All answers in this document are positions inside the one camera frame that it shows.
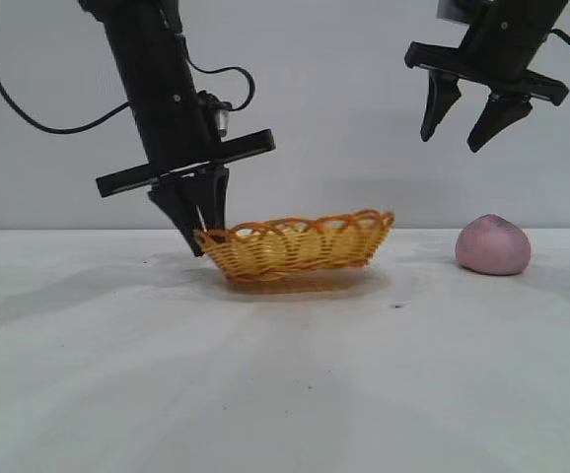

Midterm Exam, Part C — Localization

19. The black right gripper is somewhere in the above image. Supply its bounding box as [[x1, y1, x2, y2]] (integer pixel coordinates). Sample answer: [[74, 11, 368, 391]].
[[403, 0, 570, 153]]

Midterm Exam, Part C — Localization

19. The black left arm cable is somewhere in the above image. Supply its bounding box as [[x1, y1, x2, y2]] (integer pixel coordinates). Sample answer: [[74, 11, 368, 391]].
[[0, 5, 136, 135]]

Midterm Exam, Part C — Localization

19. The pink peach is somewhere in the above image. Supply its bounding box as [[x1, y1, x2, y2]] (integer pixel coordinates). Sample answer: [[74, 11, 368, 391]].
[[455, 213, 533, 276]]

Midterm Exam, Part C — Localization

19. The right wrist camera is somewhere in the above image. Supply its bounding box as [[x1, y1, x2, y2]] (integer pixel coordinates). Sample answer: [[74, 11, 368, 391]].
[[436, 0, 484, 24]]

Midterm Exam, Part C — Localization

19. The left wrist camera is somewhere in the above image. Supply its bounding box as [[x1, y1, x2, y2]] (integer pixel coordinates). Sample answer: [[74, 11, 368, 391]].
[[196, 90, 235, 143]]

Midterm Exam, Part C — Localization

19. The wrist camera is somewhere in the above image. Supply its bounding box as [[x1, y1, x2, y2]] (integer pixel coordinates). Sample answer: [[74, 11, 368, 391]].
[[196, 90, 235, 143], [436, 0, 484, 24]]

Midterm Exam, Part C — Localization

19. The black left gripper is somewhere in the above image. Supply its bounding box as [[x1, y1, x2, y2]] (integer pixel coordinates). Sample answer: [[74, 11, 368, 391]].
[[95, 31, 278, 259]]

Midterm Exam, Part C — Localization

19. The yellow woven wicker basket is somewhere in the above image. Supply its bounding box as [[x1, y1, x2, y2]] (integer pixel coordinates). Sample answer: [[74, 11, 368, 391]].
[[193, 209, 396, 293]]

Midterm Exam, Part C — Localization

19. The thin black camera cable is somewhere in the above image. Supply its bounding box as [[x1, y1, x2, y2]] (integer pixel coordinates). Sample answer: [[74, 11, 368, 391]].
[[183, 36, 258, 111]]

